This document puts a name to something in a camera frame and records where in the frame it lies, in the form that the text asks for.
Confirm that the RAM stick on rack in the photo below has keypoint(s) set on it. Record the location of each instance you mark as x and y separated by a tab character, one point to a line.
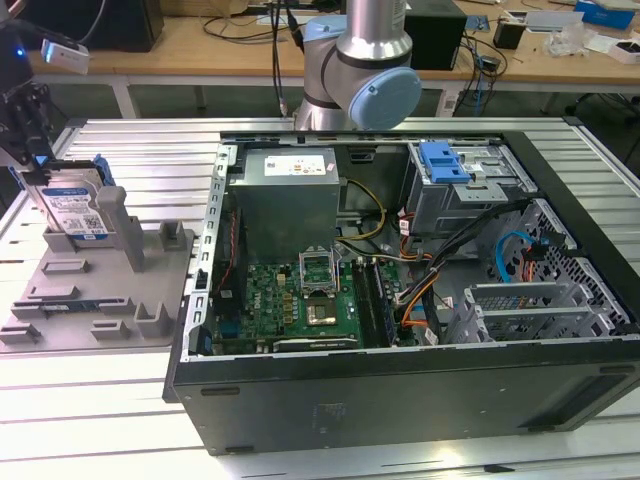
65	307

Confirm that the hard disk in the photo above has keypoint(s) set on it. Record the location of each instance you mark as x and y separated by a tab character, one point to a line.
70	205

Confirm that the blue plastic drive latch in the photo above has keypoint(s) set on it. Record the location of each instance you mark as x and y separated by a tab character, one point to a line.
442	162

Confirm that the metal disk bay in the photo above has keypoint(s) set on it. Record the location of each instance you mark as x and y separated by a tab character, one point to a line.
520	288

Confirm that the green motherboard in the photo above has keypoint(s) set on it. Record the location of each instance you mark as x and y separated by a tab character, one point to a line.
270	295

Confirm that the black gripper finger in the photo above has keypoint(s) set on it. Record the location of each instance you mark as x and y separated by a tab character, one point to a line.
11	130
36	125

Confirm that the CPU socket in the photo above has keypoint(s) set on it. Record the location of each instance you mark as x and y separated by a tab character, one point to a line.
320	312

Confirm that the metal optical drive cage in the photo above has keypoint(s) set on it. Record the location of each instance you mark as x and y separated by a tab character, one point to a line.
435	210

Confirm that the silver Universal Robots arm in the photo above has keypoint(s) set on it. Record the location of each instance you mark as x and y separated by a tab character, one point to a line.
375	30

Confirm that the black graphics card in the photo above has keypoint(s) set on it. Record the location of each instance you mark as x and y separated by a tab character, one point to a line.
315	344

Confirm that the grey power supply unit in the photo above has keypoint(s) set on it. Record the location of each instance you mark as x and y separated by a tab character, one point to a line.
285	210

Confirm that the large black computer box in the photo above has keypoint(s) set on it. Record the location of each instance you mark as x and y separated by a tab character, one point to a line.
125	25

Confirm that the small black box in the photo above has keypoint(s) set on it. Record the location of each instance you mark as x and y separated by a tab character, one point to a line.
510	35

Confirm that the grey plastic parts rack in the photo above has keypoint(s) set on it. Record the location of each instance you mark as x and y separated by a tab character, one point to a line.
100	280

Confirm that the black RAM slot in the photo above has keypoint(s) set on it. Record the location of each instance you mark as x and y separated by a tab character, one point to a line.
367	305

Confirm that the black open PC case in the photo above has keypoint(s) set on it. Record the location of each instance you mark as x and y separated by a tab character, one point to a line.
400	400

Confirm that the wooden desk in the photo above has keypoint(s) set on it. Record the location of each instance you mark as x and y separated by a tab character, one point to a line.
165	55

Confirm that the blue cardboard box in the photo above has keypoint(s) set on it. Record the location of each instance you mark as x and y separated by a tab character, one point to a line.
600	12

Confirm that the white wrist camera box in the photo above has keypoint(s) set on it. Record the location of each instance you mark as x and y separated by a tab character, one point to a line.
65	56

